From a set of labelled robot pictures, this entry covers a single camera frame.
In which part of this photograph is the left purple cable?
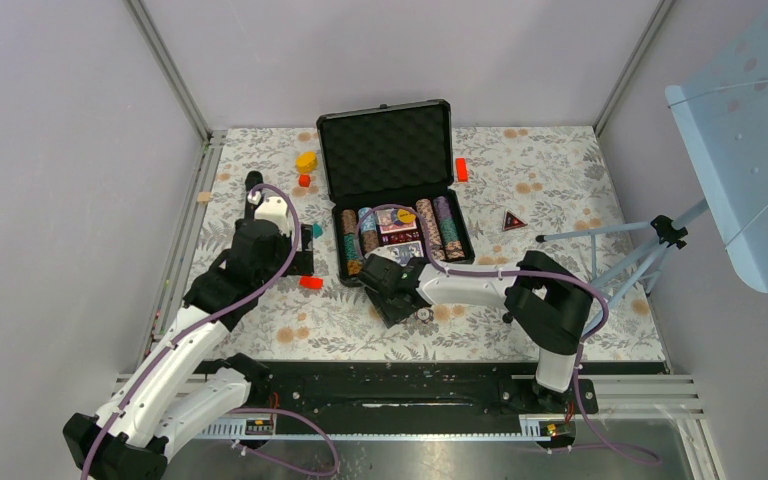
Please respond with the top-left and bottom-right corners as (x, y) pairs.
(80, 183), (342, 480)

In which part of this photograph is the light blue tripod stand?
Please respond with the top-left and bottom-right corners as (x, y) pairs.
(536, 199), (709, 307)

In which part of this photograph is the red playing card deck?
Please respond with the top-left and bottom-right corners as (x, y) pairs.
(378, 221), (417, 234)

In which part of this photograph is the blue playing card deck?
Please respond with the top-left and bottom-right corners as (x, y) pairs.
(384, 241), (424, 265)

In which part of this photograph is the black microphone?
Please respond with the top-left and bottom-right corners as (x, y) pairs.
(244, 170), (264, 219)

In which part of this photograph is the floral table mat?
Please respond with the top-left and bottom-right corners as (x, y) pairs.
(190, 126), (632, 362)

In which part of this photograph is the poker chip with die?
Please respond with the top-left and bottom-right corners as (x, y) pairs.
(416, 308), (434, 324)

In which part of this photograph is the brown chip stack far left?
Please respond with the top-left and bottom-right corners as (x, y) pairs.
(341, 209), (363, 276)

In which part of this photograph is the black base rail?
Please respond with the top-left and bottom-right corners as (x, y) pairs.
(247, 361), (599, 436)

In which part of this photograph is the purple chip stack far right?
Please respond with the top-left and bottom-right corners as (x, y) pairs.
(432, 196), (466, 261)

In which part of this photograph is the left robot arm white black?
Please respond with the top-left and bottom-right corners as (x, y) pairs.
(63, 219), (312, 479)

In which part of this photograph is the red block beside case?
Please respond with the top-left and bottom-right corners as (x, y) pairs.
(455, 157), (469, 183)

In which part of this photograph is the red black triangle card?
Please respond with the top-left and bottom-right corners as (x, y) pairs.
(502, 211), (527, 232)

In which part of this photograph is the red rectangular block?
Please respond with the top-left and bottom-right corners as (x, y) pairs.
(299, 276), (324, 290)

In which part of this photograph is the yellow cylinder block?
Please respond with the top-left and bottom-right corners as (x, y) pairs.
(295, 151), (318, 175)

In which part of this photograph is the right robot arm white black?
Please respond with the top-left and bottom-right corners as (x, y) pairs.
(357, 250), (602, 412)

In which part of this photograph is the clear plastic disc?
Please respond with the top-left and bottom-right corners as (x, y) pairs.
(376, 208), (397, 232)

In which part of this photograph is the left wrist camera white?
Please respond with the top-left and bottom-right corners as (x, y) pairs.
(253, 192), (293, 236)

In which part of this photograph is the light blue perforated panel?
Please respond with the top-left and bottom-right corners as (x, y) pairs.
(665, 9), (768, 293)

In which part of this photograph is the yellow dealer button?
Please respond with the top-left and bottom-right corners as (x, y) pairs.
(396, 209), (416, 226)

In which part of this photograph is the black poker chip case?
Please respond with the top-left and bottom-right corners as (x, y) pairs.
(316, 99), (476, 288)

